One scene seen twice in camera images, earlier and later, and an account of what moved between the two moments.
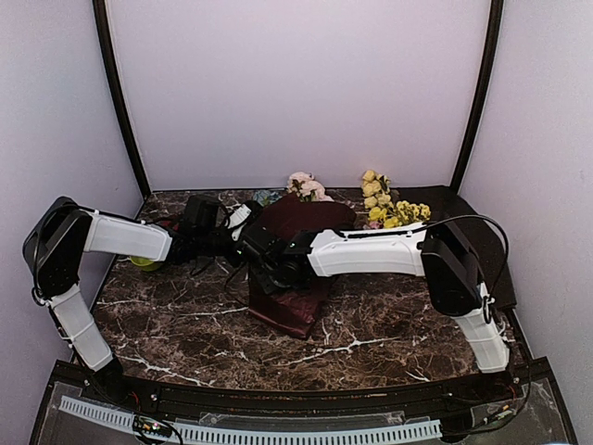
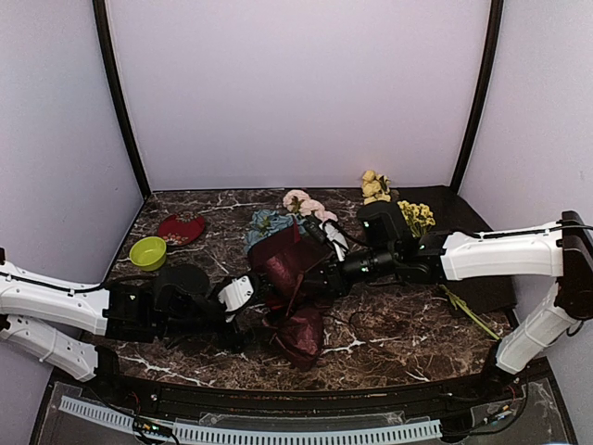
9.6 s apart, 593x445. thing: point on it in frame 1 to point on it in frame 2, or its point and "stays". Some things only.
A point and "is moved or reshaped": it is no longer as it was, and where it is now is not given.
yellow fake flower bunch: [383, 212] stays
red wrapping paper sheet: [297, 309] is moved or reshaped
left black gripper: [234, 255] to [236, 339]
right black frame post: [489, 67] stays
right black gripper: [265, 283] to [335, 282]
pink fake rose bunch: [307, 188] to [297, 200]
